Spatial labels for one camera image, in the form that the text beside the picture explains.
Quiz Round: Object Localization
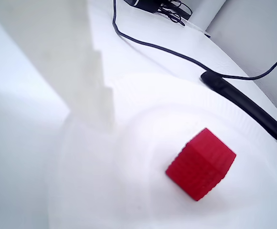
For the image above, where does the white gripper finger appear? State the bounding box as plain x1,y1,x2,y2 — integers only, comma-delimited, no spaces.
0,0,116,130

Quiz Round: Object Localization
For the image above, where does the thin black cable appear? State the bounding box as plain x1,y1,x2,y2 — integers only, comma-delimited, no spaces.
221,49,277,81
111,0,210,72

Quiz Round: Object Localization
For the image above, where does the white round plate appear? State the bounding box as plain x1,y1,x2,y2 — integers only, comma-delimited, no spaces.
46,78,277,229

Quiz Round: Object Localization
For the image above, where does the red cube block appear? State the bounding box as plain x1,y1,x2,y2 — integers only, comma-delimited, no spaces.
165,127,237,202

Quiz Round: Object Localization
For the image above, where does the thick black cable sleeve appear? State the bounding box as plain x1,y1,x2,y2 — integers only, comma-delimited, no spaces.
200,70,277,155

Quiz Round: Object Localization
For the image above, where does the black power adapter with cords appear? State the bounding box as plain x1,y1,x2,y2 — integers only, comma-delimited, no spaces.
124,0,193,27

